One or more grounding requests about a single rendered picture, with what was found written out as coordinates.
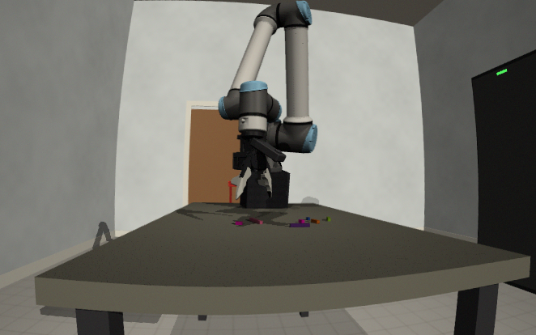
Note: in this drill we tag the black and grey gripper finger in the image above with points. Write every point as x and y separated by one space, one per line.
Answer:
264 178
243 176

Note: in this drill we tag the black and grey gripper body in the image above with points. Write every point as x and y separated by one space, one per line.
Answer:
258 159

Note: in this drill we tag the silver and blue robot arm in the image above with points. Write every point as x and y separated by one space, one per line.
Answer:
248 100

